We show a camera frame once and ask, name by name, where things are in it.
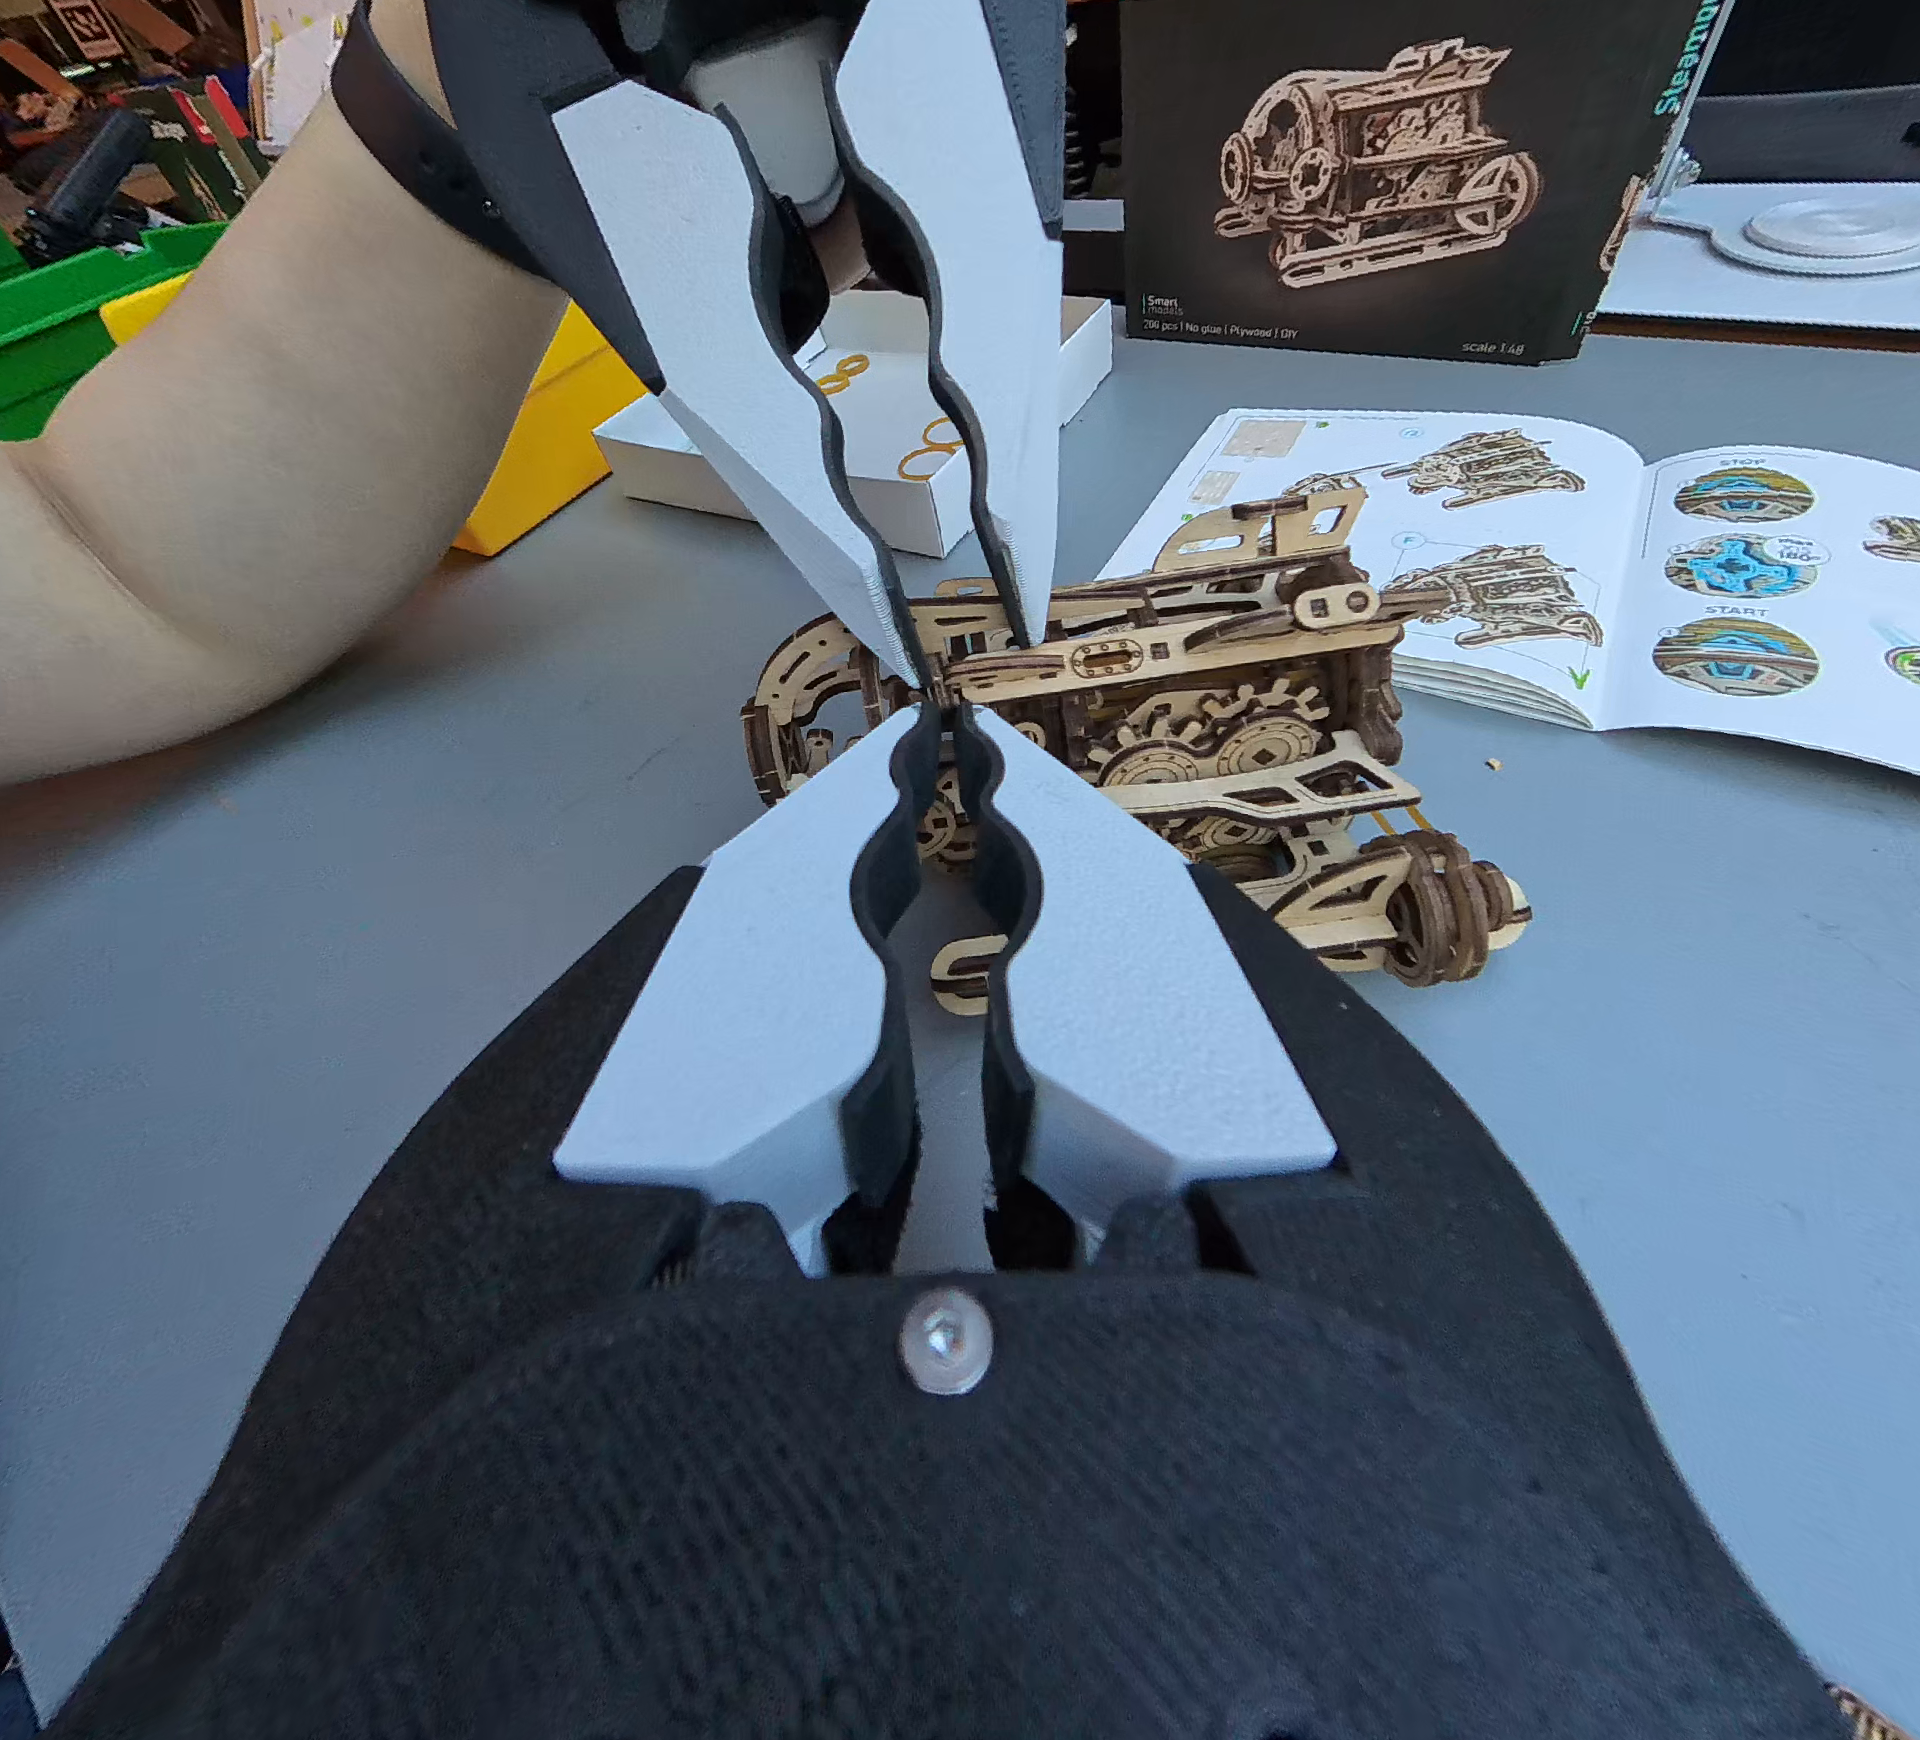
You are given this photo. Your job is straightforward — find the small slotted wooden part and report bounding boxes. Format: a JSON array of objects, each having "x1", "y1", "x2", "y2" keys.
[{"x1": 927, "y1": 932, "x2": 1023, "y2": 1017}]

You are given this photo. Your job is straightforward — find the black wrist band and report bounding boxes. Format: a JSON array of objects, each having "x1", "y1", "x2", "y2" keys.
[{"x1": 331, "y1": 0, "x2": 545, "y2": 275}]

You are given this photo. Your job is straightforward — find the white cardboard tray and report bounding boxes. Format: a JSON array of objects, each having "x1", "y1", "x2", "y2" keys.
[{"x1": 591, "y1": 296, "x2": 1113, "y2": 559}]

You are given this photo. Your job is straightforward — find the instruction booklet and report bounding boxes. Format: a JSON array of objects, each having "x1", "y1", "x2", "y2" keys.
[{"x1": 1097, "y1": 409, "x2": 1920, "y2": 777}]

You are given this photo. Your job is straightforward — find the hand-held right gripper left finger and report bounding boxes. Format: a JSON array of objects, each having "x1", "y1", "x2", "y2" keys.
[{"x1": 550, "y1": 701, "x2": 939, "y2": 1276}]

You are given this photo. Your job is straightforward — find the person's left forearm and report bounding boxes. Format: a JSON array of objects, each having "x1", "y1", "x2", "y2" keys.
[{"x1": 0, "y1": 0, "x2": 600, "y2": 786}]

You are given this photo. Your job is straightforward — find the wooden submarine model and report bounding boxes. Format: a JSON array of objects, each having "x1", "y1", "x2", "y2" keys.
[{"x1": 739, "y1": 472, "x2": 1530, "y2": 1022}]

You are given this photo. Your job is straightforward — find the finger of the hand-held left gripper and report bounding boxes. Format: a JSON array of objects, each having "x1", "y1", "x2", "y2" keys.
[
  {"x1": 548, "y1": 79, "x2": 929, "y2": 691},
  {"x1": 832, "y1": 0, "x2": 1070, "y2": 649}
]

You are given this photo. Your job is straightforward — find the yellow stacked storage bins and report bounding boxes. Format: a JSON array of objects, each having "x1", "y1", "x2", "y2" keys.
[{"x1": 451, "y1": 300, "x2": 619, "y2": 558}]

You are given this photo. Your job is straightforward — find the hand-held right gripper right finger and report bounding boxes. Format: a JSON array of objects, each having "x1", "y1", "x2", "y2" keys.
[{"x1": 958, "y1": 705, "x2": 1341, "y2": 1254}]

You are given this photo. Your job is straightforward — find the black model kit box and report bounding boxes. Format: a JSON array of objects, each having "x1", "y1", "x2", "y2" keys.
[{"x1": 1116, "y1": 0, "x2": 1760, "y2": 367}]

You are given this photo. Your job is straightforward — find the white stand base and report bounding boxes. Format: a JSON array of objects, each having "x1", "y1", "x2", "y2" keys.
[{"x1": 1592, "y1": 173, "x2": 1920, "y2": 334}]

